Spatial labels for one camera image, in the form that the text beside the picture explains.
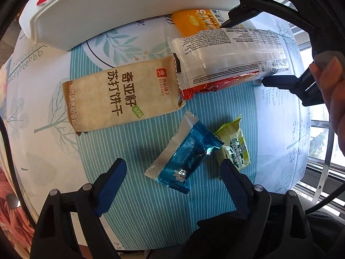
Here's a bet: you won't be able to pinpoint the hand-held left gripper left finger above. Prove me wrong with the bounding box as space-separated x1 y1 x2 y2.
32 158 128 259

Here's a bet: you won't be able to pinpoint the tree-print tablecloth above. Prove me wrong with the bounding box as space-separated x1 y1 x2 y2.
0 13 313 251

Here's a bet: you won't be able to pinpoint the metal window bars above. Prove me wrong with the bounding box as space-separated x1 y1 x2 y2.
294 24 345 216

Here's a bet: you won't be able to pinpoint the beige soda cracker packet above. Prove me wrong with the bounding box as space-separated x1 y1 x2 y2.
63 57 186 137

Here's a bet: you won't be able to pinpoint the large white wafer packet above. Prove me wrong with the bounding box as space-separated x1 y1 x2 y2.
167 28 290 100

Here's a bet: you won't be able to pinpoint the black cable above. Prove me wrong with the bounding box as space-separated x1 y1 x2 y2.
307 183 345 213

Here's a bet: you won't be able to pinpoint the blue candy packet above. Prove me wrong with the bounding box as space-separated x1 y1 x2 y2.
156 123 224 195

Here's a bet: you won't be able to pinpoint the person's right hand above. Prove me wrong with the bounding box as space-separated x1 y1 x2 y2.
309 55 345 152

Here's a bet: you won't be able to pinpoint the dark clothing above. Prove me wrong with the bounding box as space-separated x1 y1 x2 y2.
189 210 345 259

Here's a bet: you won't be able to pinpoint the orange oat bar packet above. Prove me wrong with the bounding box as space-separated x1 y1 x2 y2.
172 9 243 37

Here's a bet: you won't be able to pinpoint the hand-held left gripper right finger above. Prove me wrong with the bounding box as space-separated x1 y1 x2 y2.
220 159 314 259

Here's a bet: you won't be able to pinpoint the white plastic bin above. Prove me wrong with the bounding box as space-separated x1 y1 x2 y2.
19 0 243 52

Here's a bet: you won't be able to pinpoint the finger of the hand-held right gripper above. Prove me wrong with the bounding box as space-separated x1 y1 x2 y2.
262 69 325 107
220 0 316 33

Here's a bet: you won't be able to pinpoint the green candy packet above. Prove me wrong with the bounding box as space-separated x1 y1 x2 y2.
213 115 251 172

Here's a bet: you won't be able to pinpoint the pink blanket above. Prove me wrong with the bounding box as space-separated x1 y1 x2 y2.
0 164 33 259

